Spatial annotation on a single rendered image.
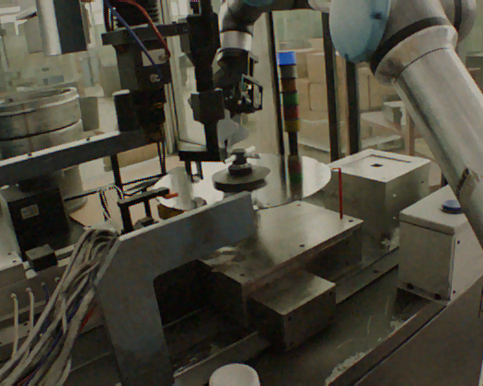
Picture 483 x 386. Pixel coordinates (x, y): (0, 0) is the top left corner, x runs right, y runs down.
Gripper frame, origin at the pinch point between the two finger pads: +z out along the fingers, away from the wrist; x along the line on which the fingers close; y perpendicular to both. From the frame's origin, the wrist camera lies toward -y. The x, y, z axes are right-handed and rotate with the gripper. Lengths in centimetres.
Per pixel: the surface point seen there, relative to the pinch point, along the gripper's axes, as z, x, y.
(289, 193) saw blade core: 10.5, -3.6, 18.4
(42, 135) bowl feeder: -11, -9, -57
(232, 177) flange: 6.8, -4.2, 6.5
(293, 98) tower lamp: -16.9, 19.0, 4.8
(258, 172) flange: 5.3, -0.2, 9.5
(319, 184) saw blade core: 8.2, 1.7, 21.1
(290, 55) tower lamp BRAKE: -25.5, 14.2, 6.7
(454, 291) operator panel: 26, 15, 41
